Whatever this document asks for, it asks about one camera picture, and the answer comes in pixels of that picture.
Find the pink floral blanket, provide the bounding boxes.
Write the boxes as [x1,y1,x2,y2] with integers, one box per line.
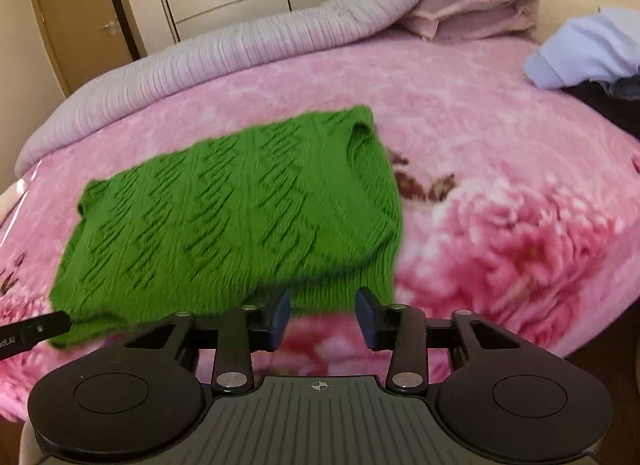
[0,35,640,421]

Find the dark denim garment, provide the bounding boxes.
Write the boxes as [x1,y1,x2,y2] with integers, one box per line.
[567,74,640,140]

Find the green knitted sweater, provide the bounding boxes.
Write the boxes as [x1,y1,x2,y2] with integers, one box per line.
[49,105,405,352]

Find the brown wooden door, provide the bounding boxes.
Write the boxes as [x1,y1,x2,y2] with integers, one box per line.
[25,0,148,97]

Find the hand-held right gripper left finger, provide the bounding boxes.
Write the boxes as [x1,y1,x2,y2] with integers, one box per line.
[124,289,292,393]

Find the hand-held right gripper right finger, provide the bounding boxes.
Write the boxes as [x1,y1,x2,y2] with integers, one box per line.
[355,287,522,392]

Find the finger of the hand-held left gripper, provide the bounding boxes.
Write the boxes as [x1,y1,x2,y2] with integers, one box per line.
[19,311,72,349]

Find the light blue garment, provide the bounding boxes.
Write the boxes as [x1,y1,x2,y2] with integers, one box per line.
[523,8,640,91]

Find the grey ribbed quilt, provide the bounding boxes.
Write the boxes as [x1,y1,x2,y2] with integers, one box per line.
[15,0,503,176]

